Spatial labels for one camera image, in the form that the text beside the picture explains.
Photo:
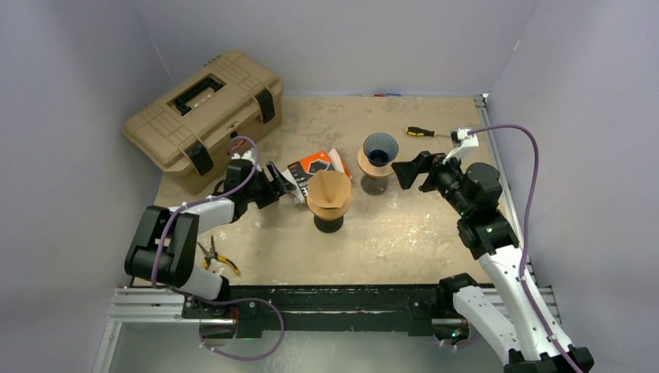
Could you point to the stack of paper filters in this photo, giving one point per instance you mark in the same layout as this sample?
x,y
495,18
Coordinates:
x,y
299,196

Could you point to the glass carafe with collar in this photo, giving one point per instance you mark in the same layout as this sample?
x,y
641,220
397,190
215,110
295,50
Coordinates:
x,y
374,186

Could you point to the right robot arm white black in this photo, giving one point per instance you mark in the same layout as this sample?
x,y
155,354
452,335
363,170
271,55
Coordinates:
x,y
526,337

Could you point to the yellow handled pliers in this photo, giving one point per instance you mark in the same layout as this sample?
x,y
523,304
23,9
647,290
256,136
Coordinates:
x,y
210,255

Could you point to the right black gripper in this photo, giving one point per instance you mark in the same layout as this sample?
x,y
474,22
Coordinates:
x,y
427,162

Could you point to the yellow black screwdriver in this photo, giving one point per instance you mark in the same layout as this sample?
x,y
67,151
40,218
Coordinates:
x,y
420,132

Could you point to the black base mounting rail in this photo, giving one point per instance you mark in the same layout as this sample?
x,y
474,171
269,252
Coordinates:
x,y
414,309

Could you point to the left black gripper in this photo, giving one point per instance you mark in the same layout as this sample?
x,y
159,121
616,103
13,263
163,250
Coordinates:
x,y
273,190

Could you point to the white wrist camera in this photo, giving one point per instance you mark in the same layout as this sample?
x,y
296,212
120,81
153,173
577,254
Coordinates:
x,y
464,143
238,146

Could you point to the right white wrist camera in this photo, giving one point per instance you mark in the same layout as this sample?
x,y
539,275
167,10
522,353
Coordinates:
x,y
464,143

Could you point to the brown paper coffee filter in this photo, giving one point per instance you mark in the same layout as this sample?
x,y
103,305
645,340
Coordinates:
x,y
329,189

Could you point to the coffee paper filter box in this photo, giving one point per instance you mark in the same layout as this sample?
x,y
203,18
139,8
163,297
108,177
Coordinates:
x,y
299,172

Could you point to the wooden dripper stand black base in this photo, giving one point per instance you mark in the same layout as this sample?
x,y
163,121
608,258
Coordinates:
x,y
329,209

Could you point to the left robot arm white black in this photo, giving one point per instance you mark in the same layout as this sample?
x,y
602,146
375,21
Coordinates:
x,y
163,248

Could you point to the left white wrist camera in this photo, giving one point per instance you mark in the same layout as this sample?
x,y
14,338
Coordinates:
x,y
238,146

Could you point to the wooden ring dripper holder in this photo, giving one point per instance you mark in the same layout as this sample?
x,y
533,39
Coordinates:
x,y
376,167

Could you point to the tan plastic toolbox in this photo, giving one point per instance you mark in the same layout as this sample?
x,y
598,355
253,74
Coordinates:
x,y
186,132

